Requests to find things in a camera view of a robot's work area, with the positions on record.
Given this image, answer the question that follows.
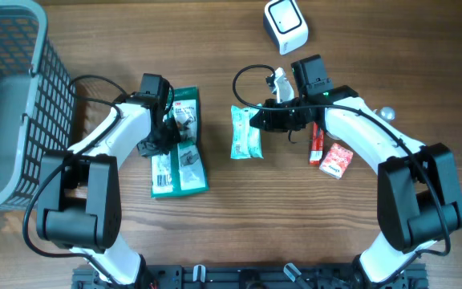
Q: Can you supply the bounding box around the red sachet stick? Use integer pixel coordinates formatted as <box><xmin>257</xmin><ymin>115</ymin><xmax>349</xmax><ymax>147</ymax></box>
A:
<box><xmin>309</xmin><ymin>123</ymin><xmax>324</xmax><ymax>165</ymax></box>

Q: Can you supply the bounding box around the black right camera cable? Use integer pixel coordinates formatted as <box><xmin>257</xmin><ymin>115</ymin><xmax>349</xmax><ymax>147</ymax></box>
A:
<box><xmin>231</xmin><ymin>64</ymin><xmax>452</xmax><ymax>289</ymax></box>

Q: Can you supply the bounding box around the black camera cable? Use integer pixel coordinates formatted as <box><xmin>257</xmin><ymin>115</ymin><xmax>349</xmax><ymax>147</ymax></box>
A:
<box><xmin>231</xmin><ymin>64</ymin><xmax>452</xmax><ymax>289</ymax></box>
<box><xmin>22</xmin><ymin>74</ymin><xmax>130</xmax><ymax>287</ymax></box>

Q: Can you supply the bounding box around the black left camera cable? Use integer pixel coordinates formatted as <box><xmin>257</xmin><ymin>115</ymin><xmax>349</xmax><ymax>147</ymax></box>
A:
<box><xmin>22</xmin><ymin>74</ymin><xmax>130</xmax><ymax>287</ymax></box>

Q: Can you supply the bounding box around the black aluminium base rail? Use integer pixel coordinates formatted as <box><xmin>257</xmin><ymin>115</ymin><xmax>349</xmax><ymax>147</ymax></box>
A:
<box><xmin>71</xmin><ymin>263</ymin><xmax>429</xmax><ymax>289</ymax></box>

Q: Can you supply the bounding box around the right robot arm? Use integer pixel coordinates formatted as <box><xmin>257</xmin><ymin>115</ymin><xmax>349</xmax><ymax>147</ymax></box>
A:
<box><xmin>249</xmin><ymin>55</ymin><xmax>462</xmax><ymax>288</ymax></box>

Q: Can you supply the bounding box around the green white gloves packet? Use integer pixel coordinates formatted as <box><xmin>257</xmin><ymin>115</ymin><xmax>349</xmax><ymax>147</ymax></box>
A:
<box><xmin>150</xmin><ymin>86</ymin><xmax>210</xmax><ymax>200</ymax></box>

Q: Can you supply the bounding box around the orange Kleenex tissue pack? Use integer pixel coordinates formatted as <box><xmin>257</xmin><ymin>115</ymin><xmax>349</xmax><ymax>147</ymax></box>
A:
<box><xmin>319</xmin><ymin>143</ymin><xmax>354</xmax><ymax>179</ymax></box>

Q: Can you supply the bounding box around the grey plastic mesh basket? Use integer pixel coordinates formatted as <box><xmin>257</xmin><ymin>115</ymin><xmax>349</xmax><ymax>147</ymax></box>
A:
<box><xmin>0</xmin><ymin>1</ymin><xmax>76</xmax><ymax>210</ymax></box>

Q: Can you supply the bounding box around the mint green wipes packet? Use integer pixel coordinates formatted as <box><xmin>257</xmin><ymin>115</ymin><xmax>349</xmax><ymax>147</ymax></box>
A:
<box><xmin>230</xmin><ymin>106</ymin><xmax>263</xmax><ymax>160</ymax></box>

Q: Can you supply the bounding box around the yellow oil bottle silver cap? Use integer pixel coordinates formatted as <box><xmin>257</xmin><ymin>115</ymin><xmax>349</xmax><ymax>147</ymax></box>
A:
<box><xmin>374</xmin><ymin>107</ymin><xmax>396</xmax><ymax>123</ymax></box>

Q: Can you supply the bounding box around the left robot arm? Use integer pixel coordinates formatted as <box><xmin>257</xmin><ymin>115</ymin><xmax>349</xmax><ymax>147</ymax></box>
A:
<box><xmin>22</xmin><ymin>73</ymin><xmax>180</xmax><ymax>288</ymax></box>

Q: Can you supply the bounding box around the white barcode scanner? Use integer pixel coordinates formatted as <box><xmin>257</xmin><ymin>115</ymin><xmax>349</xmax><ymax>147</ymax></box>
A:
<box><xmin>263</xmin><ymin>0</ymin><xmax>309</xmax><ymax>55</ymax></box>

